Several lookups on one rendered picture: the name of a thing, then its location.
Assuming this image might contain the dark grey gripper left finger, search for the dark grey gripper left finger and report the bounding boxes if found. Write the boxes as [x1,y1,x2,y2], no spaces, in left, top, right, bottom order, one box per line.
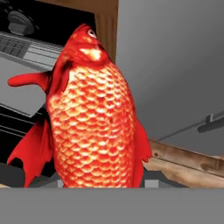
[29,167,64,189]

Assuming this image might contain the black hob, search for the black hob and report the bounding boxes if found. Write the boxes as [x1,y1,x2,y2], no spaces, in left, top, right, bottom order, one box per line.
[0,0,97,48]

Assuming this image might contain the large grey cupboard door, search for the large grey cupboard door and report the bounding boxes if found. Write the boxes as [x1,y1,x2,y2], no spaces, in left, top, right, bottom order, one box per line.
[115,0,224,142]

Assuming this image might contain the brown wooden cupboard side panel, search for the brown wooden cupboard side panel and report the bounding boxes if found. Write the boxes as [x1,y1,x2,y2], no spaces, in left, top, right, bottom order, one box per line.
[37,0,120,64]

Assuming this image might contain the dark grey bar handle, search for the dark grey bar handle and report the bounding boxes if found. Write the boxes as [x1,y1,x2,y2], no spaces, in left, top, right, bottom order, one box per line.
[197,113,224,135]

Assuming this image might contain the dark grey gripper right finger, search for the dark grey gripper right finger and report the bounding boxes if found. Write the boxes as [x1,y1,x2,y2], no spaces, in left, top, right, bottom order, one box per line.
[142,169,188,189]

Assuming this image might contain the red orange fish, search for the red orange fish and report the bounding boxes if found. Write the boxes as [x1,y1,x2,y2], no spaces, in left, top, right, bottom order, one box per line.
[6,23,153,189]

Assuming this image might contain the grey round hob burner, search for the grey round hob burner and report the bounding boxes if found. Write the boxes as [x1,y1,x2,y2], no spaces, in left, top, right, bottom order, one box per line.
[6,10,37,37]

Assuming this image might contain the grey oven door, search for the grey oven door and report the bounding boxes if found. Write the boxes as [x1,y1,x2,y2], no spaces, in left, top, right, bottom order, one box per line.
[0,55,49,118]

